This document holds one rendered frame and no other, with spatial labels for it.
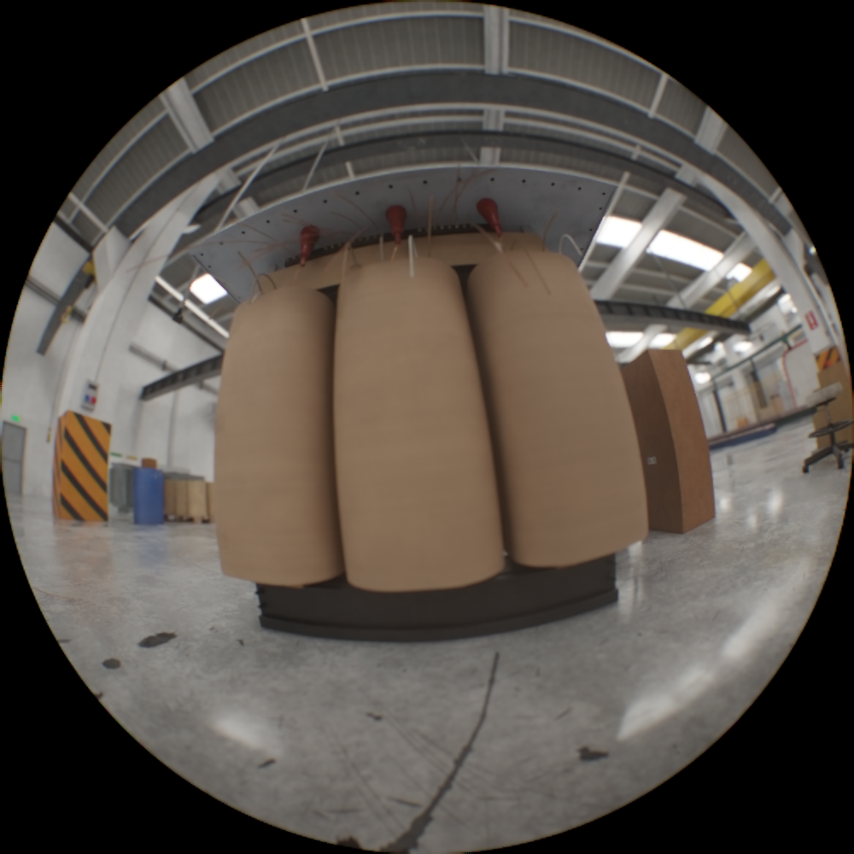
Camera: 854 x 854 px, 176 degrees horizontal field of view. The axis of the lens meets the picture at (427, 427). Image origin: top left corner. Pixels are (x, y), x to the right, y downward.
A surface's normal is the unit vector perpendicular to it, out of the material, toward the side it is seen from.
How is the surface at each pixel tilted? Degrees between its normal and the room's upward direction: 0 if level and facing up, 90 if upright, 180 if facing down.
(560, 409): 90
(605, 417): 90
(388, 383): 90
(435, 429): 90
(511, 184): 180
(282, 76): 175
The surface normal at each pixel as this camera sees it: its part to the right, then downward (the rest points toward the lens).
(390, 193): 0.11, 0.97
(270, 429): 0.18, -0.24
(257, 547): -0.07, -0.22
